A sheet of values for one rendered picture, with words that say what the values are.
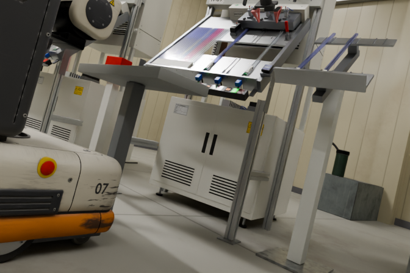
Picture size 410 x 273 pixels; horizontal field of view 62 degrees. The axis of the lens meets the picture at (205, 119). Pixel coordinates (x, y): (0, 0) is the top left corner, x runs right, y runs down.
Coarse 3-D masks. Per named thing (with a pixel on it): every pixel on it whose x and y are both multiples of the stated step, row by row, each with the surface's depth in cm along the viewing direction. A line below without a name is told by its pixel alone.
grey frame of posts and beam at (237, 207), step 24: (240, 0) 224; (288, 0) 208; (312, 0) 200; (312, 24) 201; (312, 48) 201; (192, 96) 237; (288, 120) 198; (288, 144) 195; (240, 168) 153; (240, 192) 151; (240, 216) 153; (264, 216) 195
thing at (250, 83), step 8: (152, 64) 186; (176, 72) 179; (184, 72) 176; (192, 72) 173; (200, 72) 170; (208, 72) 167; (208, 80) 171; (224, 80) 165; (232, 80) 162; (248, 80) 157; (256, 80) 155; (240, 88) 163; (248, 88) 160; (256, 88) 158
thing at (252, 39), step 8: (208, 24) 223; (216, 24) 221; (224, 24) 218; (232, 24) 216; (240, 32) 204; (248, 32) 202; (256, 32) 200; (264, 32) 198; (272, 32) 196; (224, 40) 199; (232, 40) 197; (240, 40) 195; (248, 40) 193; (256, 40) 191; (264, 40) 189; (272, 40) 188; (280, 40) 186; (272, 48) 190; (280, 48) 188
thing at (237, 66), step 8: (208, 56) 186; (216, 56) 185; (200, 64) 181; (208, 64) 179; (216, 64) 177; (224, 64) 176; (232, 64) 174; (240, 64) 173; (248, 64) 171; (264, 64) 168; (216, 72) 171; (224, 72) 169; (232, 72) 168; (240, 72) 166; (256, 72) 163
